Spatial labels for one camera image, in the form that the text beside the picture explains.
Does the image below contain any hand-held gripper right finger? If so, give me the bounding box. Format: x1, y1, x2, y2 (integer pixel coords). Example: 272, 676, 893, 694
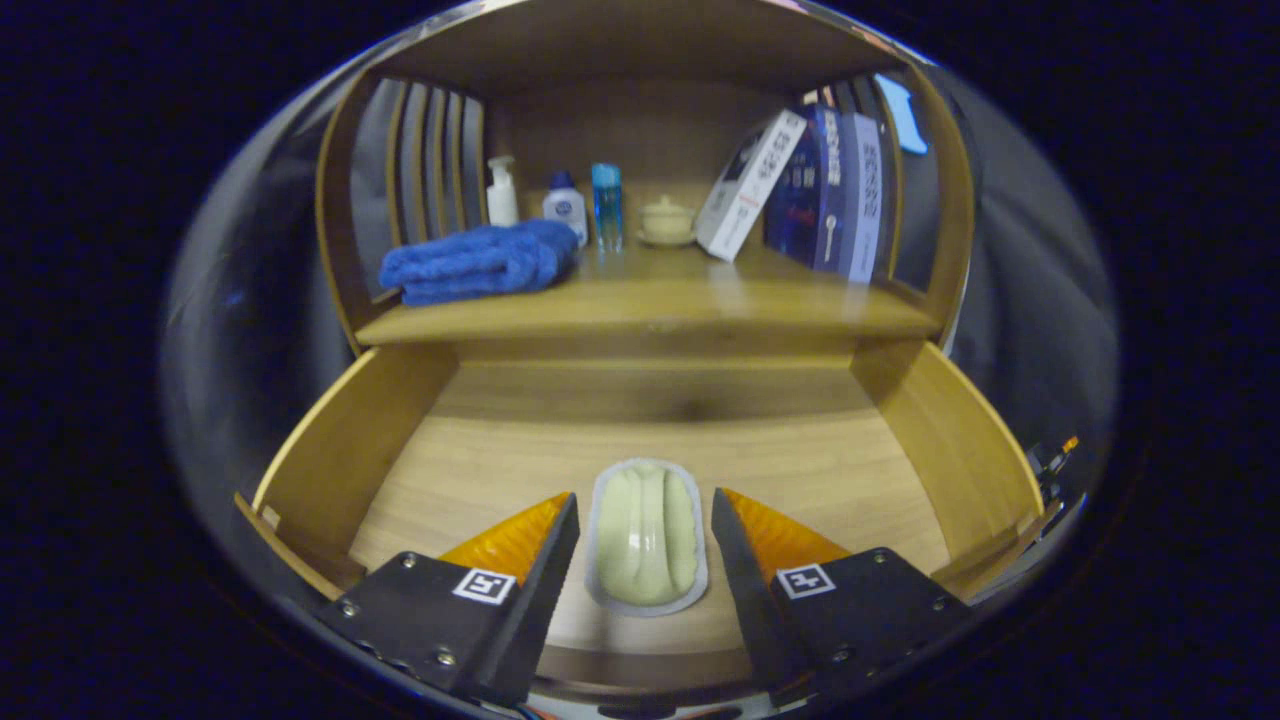
711, 488, 973, 701

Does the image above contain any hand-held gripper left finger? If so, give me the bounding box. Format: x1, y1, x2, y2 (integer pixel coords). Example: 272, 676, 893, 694
318, 492, 582, 707

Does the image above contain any white pad cream handle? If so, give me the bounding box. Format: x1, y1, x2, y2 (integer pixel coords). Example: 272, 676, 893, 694
584, 458, 710, 618

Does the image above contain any wooden drawer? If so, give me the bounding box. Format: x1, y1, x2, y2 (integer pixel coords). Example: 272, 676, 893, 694
235, 338, 1046, 701

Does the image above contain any wooden countertop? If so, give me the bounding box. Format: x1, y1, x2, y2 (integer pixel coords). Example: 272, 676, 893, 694
355, 240, 946, 348

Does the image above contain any blue folded towel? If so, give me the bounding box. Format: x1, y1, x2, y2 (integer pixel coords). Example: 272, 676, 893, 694
378, 220, 581, 307

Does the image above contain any orange tipped gripper device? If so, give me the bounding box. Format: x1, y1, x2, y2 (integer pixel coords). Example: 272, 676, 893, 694
1030, 435, 1081, 481

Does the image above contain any cream lidded teacup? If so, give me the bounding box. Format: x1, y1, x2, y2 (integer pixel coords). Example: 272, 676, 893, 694
637, 195, 697, 248

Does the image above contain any white bottle blue cap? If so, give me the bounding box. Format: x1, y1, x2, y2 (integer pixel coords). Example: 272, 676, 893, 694
542, 170, 589, 248

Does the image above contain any clear blue bottle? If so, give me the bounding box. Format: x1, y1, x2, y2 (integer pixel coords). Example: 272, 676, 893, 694
591, 163, 624, 253

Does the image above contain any white pump bottle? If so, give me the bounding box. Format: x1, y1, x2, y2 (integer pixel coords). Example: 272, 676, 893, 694
486, 155, 520, 227

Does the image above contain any dark blue book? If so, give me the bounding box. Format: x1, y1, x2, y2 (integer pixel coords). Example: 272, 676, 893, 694
765, 103, 846, 273

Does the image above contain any white book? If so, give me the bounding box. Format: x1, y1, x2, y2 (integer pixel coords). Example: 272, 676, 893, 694
695, 109, 808, 263

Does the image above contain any light blue book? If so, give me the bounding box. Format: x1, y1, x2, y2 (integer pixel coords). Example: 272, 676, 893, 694
838, 112, 886, 285

